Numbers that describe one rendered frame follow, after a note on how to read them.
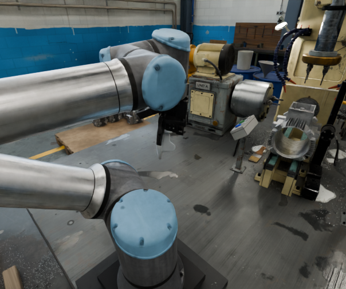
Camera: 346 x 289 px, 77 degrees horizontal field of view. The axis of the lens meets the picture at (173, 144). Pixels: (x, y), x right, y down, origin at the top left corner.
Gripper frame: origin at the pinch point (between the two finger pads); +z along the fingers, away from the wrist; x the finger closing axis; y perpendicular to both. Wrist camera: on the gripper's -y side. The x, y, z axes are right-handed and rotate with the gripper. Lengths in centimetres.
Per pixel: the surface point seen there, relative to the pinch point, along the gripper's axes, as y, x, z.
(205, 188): 17.6, 9.3, 33.9
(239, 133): 27.9, 27.3, 12.0
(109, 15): -300, 527, 109
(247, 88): 31, 75, 14
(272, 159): 46, 27, 24
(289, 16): 139, 578, 88
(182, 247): 13.3, -24.3, 22.7
